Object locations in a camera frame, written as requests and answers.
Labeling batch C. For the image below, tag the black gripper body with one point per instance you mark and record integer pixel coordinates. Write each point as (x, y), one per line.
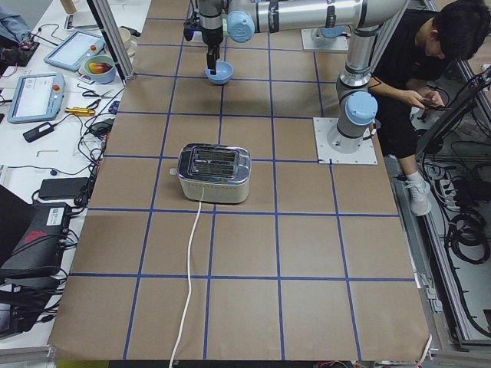
(211, 36)

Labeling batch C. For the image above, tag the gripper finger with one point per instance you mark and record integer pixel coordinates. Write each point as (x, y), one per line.
(212, 57)

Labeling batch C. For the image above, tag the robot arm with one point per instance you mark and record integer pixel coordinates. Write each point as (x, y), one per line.
(240, 20)

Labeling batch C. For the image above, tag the beige bowl with lemon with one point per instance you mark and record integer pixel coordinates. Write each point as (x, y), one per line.
(129, 41)

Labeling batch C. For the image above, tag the blue bowl with fruit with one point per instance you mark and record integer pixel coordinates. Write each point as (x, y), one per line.
(100, 69)

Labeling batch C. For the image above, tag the cream toaster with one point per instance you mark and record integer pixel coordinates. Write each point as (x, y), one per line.
(214, 173)

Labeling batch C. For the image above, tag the scissors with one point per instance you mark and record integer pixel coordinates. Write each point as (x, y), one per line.
(95, 94)

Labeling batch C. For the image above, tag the teach pendant tablet far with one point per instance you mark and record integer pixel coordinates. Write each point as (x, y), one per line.
(71, 52)

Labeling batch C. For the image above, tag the teach pendant tablet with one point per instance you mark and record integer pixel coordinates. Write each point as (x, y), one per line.
(71, 52)
(37, 97)

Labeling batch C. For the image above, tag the teach pendant tablet near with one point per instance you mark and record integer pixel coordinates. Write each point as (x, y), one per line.
(37, 97)

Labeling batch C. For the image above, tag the black power adapter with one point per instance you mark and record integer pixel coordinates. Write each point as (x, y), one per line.
(38, 132)

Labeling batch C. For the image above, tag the seated person in black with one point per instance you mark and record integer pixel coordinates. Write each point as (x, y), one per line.
(422, 46)

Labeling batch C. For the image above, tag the aluminium frame post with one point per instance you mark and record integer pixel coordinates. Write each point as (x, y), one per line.
(104, 18)

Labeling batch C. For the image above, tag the orange screwdriver handle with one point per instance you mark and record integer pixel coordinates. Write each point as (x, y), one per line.
(81, 112)

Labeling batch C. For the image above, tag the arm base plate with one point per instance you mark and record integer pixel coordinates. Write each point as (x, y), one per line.
(333, 148)

